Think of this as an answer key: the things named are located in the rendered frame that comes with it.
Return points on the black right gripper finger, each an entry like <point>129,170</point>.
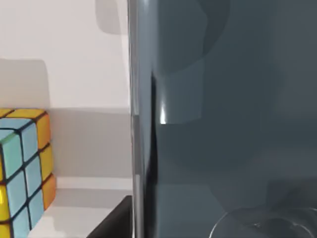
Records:
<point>118,223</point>

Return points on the dark grey glossy cup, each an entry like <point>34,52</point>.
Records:
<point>223,119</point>

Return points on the colourful puzzle cube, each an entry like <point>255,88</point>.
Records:
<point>22,168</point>

